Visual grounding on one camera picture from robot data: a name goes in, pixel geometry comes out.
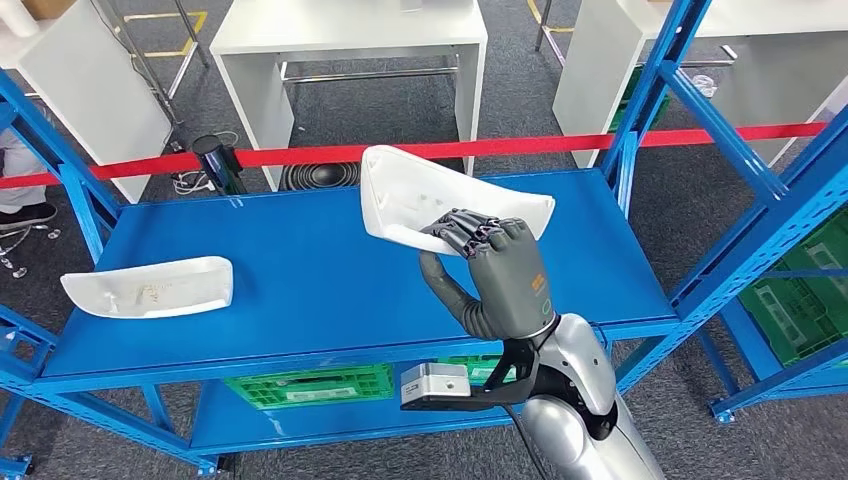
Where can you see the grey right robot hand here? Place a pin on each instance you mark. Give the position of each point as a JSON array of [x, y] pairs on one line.
[[510, 285]]

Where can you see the white plastic mirror housing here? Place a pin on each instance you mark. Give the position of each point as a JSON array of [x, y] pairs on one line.
[[166, 288], [424, 192]]

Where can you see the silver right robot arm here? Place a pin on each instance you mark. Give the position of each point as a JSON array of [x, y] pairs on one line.
[[583, 371]]

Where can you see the green plastic crate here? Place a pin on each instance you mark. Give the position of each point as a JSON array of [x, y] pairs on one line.
[[795, 318], [311, 387], [619, 116], [487, 370]]

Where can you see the black round stanchion base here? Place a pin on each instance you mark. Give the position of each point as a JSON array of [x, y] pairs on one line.
[[318, 177]]

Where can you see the red barrier belt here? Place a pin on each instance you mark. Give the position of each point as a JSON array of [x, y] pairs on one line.
[[298, 157]]

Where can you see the person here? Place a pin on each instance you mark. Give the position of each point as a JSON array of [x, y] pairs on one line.
[[30, 215]]

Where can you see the chrome office chair base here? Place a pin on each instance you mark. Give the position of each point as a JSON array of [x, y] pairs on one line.
[[20, 272]]

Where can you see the brown cardboard box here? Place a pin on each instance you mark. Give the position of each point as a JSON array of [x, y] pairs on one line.
[[46, 8]]

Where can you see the white roll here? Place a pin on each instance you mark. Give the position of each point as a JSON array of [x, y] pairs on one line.
[[18, 16]]

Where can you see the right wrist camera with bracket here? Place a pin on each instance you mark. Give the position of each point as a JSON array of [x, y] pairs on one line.
[[430, 381]]

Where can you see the black stanchion post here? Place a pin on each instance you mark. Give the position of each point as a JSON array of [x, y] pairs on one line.
[[217, 166]]

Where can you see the chrome table frame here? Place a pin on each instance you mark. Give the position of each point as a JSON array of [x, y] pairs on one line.
[[177, 142]]

